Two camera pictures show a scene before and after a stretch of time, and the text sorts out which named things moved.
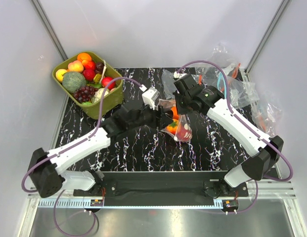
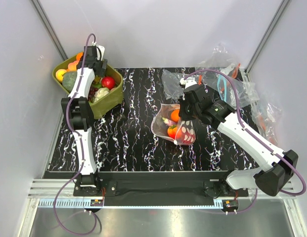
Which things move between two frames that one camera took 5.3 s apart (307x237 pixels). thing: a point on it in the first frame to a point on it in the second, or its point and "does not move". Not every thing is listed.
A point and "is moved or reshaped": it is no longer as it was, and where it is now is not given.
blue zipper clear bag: (241, 95) does not move
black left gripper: (157, 117) to (101, 65)
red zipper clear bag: (169, 88) does not move
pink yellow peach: (76, 65) does not move
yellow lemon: (59, 74) does not move
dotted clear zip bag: (180, 129) is moved or reshaped
